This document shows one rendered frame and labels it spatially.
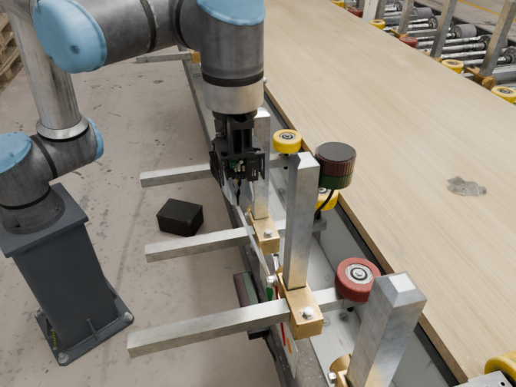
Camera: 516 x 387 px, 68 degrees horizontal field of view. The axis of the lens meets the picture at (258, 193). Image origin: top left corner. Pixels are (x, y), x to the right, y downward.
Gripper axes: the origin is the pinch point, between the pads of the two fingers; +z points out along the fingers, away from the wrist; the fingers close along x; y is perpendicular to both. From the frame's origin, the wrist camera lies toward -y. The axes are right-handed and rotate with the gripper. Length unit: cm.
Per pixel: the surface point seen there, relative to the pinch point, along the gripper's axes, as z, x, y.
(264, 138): -5.6, 8.4, -10.7
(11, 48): 79, -154, -391
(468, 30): 15, 158, -130
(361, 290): 8.7, 17.4, 20.0
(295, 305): 12.2, 6.4, 17.8
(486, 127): 9, 80, -24
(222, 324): 13.2, -6.8, 17.5
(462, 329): 9.4, 29.9, 30.7
